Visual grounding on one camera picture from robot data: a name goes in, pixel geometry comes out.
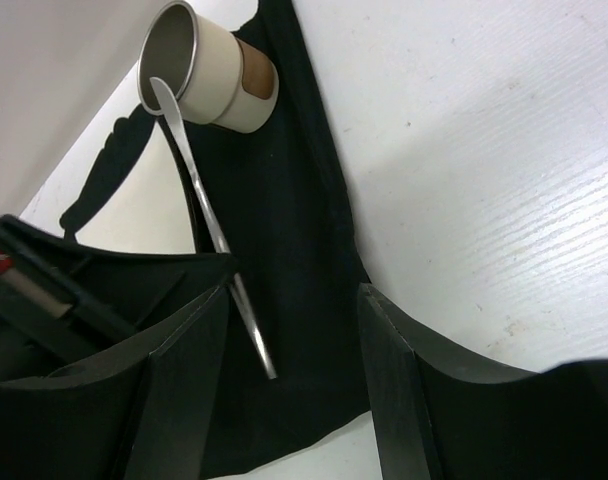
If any black cloth placemat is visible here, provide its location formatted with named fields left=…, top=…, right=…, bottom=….
left=186, top=1, right=370, bottom=479

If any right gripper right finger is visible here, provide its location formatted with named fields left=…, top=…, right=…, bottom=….
left=358, top=284, right=608, bottom=479

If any silver table knife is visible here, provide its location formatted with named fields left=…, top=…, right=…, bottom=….
left=149, top=77, right=277, bottom=379

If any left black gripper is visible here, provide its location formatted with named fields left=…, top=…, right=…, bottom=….
left=0, top=214, right=237, bottom=350

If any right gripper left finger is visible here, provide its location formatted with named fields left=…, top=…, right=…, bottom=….
left=0, top=287, right=229, bottom=479

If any metal cup with paper sleeve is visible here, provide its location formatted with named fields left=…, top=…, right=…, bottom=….
left=138, top=1, right=279, bottom=134

